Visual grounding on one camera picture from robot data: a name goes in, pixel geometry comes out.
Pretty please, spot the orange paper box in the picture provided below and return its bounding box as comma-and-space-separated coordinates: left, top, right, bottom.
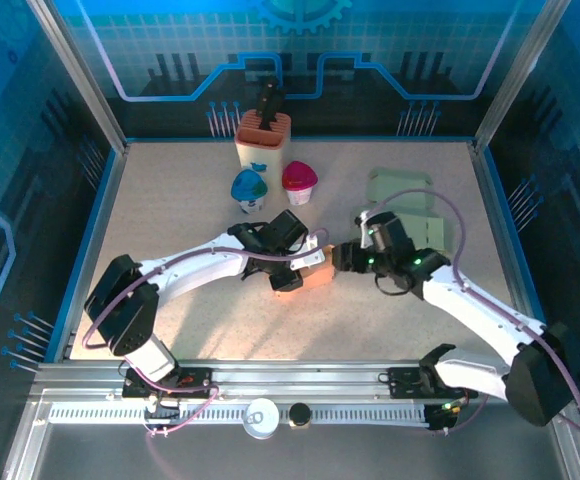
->
275, 244, 335, 301

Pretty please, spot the green paper box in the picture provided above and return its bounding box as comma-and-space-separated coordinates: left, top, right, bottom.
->
352, 167, 456, 251

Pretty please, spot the yogurt cup pink lid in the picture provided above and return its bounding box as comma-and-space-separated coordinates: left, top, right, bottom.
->
281, 160, 320, 207

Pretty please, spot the yogurt cup blue lid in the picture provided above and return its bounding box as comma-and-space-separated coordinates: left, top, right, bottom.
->
229, 168, 270, 215

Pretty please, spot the cream knife block orange top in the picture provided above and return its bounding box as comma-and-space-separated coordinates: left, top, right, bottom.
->
234, 109, 292, 184

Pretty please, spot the black round knob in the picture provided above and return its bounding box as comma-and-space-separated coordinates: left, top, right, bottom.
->
288, 402, 312, 429

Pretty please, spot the white round tin can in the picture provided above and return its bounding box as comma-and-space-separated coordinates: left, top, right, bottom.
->
242, 397, 280, 440

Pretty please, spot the black controller board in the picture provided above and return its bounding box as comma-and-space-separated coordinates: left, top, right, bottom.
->
427, 399, 466, 432

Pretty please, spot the grey metal shelf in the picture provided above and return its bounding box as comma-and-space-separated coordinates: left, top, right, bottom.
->
0, 389, 580, 480

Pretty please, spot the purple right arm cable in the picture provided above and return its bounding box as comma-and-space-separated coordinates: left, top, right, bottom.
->
362, 189, 580, 440

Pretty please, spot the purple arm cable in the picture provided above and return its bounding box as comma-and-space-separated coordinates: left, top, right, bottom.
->
82, 227, 329, 439
362, 189, 580, 440

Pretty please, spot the aluminium side rail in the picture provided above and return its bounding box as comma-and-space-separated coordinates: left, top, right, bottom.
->
469, 142, 559, 361
44, 142, 131, 361

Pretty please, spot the aluminium mounting rail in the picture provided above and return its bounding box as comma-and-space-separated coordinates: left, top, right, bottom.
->
29, 359, 569, 397

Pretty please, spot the black handled knife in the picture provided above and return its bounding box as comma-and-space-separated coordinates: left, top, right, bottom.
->
257, 92, 287, 132
258, 77, 280, 109

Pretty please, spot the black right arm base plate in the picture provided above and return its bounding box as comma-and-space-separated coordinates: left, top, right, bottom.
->
386, 364, 480, 401

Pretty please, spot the white slotted cable duct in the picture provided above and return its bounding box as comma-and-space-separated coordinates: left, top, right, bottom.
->
48, 403, 431, 426

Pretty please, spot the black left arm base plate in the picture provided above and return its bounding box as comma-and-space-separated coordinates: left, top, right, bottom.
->
121, 366, 215, 401

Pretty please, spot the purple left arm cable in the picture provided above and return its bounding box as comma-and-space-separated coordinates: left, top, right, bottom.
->
82, 227, 329, 439

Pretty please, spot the aluminium frame post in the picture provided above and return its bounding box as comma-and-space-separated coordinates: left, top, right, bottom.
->
472, 0, 571, 151
24, 0, 131, 154

